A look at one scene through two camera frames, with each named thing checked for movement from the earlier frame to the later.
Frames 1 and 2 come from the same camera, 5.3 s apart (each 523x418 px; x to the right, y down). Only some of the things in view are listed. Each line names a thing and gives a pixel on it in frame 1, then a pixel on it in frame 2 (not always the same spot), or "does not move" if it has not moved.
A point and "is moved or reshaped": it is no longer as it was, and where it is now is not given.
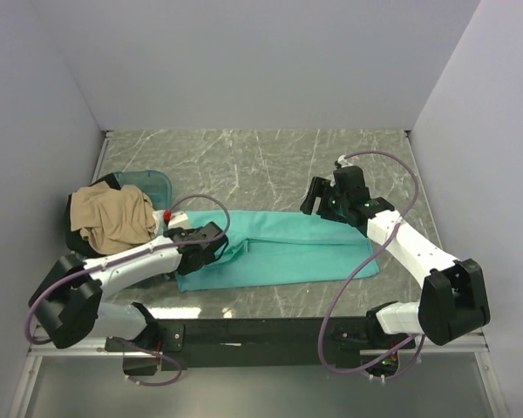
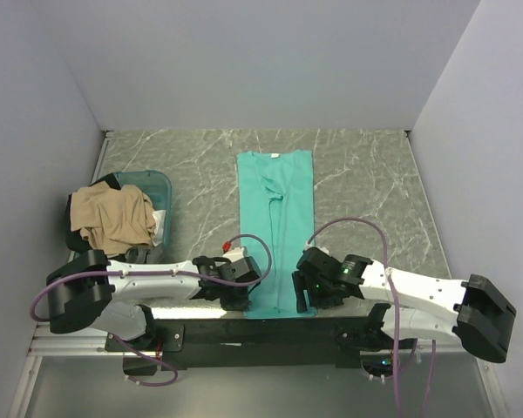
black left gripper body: x=188 y=269 → x=236 y=298
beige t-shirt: x=112 y=219 does not move
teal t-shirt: x=266 y=246 is moved or reshaped
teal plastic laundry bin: x=156 y=184 does not move
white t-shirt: x=159 y=216 does not move
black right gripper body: x=332 y=205 → x=320 y=295
